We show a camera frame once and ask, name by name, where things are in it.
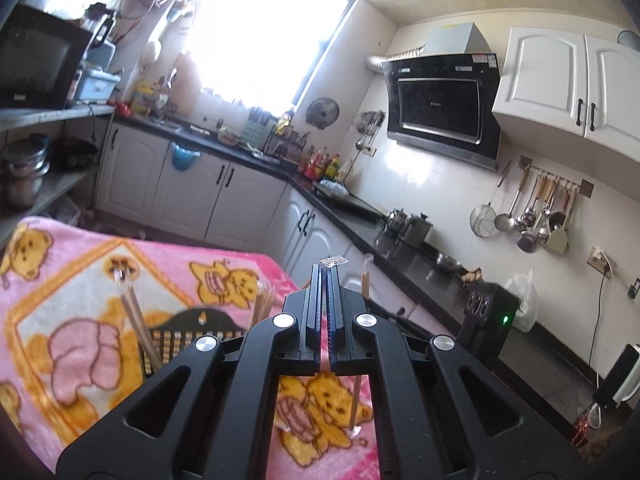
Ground white plastic bag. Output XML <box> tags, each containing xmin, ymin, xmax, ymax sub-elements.
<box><xmin>502</xmin><ymin>267</ymin><xmax>541</xmax><ymax>333</ymax></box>

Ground steel kettle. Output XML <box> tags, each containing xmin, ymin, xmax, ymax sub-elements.
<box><xmin>402</xmin><ymin>212</ymin><xmax>434</xmax><ymax>247</ymax></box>

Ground large plastic jug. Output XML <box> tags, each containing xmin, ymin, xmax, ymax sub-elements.
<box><xmin>172</xmin><ymin>51</ymin><xmax>203</xmax><ymax>116</ymax></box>

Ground yellow food package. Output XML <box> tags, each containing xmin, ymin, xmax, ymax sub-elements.
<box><xmin>131</xmin><ymin>85</ymin><xmax>158</xmax><ymax>116</ymax></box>

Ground kitchen window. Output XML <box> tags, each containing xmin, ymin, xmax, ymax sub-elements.
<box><xmin>185</xmin><ymin>0</ymin><xmax>362</xmax><ymax>117</ymax></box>

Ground green plastic utensil basket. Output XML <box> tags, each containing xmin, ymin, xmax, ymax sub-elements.
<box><xmin>136</xmin><ymin>305</ymin><xmax>250</xmax><ymax>380</ymax></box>

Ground teal knife block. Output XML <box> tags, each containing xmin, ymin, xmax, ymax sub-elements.
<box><xmin>244</xmin><ymin>107</ymin><xmax>277</xmax><ymax>148</ymax></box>

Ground white upper cabinet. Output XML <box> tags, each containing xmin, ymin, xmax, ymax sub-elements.
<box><xmin>491</xmin><ymin>26</ymin><xmax>640</xmax><ymax>163</ymax></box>

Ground white wall holder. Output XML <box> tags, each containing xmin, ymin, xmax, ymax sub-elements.
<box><xmin>165</xmin><ymin>0</ymin><xmax>196</xmax><ymax>28</ymax></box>

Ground row of sauce bottles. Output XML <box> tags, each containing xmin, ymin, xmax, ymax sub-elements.
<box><xmin>301</xmin><ymin>146</ymin><xmax>357</xmax><ymax>184</ymax></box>

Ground silver exhaust duct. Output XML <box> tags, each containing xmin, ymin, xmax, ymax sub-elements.
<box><xmin>364</xmin><ymin>42</ymin><xmax>426</xmax><ymax>73</ymax></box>

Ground steel bowl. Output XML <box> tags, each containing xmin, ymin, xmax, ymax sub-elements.
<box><xmin>434</xmin><ymin>252</ymin><xmax>467</xmax><ymax>275</ymax></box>

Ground pale blue plastic box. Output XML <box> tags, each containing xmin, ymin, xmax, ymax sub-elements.
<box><xmin>90</xmin><ymin>40</ymin><xmax>117</xmax><ymax>71</ymax></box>

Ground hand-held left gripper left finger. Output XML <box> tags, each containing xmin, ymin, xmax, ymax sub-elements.
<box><xmin>55</xmin><ymin>263</ymin><xmax>329</xmax><ymax>480</ymax></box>

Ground blue hanging bin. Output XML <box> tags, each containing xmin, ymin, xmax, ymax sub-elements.
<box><xmin>170</xmin><ymin>142</ymin><xmax>201</xmax><ymax>173</ymax></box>

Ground black wire dish rack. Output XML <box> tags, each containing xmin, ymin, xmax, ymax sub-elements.
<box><xmin>264</xmin><ymin>124</ymin><xmax>310</xmax><ymax>162</ymax></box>

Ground stacked steel pots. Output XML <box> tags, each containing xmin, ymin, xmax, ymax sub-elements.
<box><xmin>0</xmin><ymin>139</ymin><xmax>51</xmax><ymax>209</ymax></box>

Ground hanging kitchen tools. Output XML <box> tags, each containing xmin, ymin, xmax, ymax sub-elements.
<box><xmin>354</xmin><ymin>110</ymin><xmax>387</xmax><ymax>151</ymax></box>

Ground steel shelf table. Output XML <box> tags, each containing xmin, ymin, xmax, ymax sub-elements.
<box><xmin>0</xmin><ymin>102</ymin><xmax>117</xmax><ymax>248</ymax></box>

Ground steel slotted ladle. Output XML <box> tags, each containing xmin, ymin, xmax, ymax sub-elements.
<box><xmin>494</xmin><ymin>167</ymin><xmax>528</xmax><ymax>232</ymax></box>

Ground pink printed blanket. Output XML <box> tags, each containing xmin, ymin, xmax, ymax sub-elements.
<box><xmin>0</xmin><ymin>216</ymin><xmax>381</xmax><ymax>480</ymax></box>

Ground black range hood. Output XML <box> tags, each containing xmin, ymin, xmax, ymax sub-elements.
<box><xmin>382</xmin><ymin>22</ymin><xmax>502</xmax><ymax>171</ymax></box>

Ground black kitchen countertop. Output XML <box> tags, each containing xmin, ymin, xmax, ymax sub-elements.
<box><xmin>112</xmin><ymin>115</ymin><xmax>601</xmax><ymax>426</ymax></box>

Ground wall socket with plug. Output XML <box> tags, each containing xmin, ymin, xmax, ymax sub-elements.
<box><xmin>586</xmin><ymin>246</ymin><xmax>617</xmax><ymax>275</ymax></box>

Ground red mesh pouch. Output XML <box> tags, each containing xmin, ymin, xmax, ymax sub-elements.
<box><xmin>574</xmin><ymin>402</ymin><xmax>603</xmax><ymax>448</ymax></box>

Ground black wok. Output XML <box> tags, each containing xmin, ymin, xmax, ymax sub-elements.
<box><xmin>51</xmin><ymin>137</ymin><xmax>99</xmax><ymax>170</ymax></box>

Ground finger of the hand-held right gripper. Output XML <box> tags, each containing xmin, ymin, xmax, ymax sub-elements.
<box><xmin>369</xmin><ymin>301</ymin><xmax>460</xmax><ymax>345</ymax></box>

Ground black microwave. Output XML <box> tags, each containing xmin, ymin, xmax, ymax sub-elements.
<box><xmin>0</xmin><ymin>2</ymin><xmax>96</xmax><ymax>111</ymax></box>

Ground wire skimmer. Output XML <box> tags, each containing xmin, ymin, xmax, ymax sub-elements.
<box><xmin>469</xmin><ymin>161</ymin><xmax>512</xmax><ymax>239</ymax></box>

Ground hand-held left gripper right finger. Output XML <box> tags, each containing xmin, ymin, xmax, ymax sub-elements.
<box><xmin>329</xmin><ymin>263</ymin><xmax>592</xmax><ymax>480</ymax></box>

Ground white and black appliance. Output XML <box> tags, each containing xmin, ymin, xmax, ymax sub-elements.
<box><xmin>592</xmin><ymin>342</ymin><xmax>640</xmax><ymax>409</ymax></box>

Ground pile of plastic-wrapped chopsticks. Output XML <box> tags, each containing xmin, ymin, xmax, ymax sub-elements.
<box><xmin>112</xmin><ymin>265</ymin><xmax>277</xmax><ymax>372</ymax></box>

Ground grey-blue lidded crate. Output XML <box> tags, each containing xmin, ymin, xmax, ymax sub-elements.
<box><xmin>75</xmin><ymin>67</ymin><xmax>122</xmax><ymax>103</ymax></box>

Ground small black wall fan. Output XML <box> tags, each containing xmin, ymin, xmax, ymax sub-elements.
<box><xmin>306</xmin><ymin>97</ymin><xmax>341</xmax><ymax>130</ymax></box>

